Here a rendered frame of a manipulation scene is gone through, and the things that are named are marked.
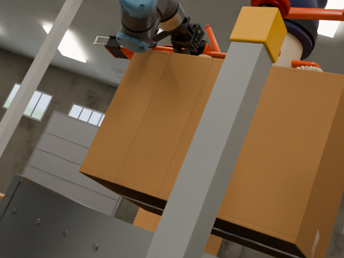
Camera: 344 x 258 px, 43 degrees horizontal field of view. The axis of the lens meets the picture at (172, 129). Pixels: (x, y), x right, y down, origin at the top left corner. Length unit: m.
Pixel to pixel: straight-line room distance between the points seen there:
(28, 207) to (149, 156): 0.31
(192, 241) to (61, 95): 11.00
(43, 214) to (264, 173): 0.51
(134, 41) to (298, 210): 0.59
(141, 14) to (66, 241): 0.55
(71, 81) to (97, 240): 10.78
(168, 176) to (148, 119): 0.18
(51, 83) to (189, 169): 11.21
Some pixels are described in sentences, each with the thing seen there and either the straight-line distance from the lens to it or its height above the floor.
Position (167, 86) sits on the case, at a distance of 1.19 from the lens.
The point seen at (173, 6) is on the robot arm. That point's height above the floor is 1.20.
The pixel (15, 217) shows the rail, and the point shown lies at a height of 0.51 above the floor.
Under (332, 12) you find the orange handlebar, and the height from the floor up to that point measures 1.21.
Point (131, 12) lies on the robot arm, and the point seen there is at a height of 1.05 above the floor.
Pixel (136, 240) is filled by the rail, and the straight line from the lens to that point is 0.90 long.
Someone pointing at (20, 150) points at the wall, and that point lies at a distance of 11.48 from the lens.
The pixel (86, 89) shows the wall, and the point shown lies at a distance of 11.45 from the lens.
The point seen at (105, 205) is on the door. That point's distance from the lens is 10.37.
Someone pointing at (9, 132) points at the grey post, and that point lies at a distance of 4.97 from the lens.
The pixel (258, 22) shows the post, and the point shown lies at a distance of 0.77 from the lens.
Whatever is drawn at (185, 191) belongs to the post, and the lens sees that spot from 0.67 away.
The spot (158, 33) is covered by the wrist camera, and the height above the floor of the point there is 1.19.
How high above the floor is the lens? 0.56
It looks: 16 degrees up
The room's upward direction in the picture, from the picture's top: 23 degrees clockwise
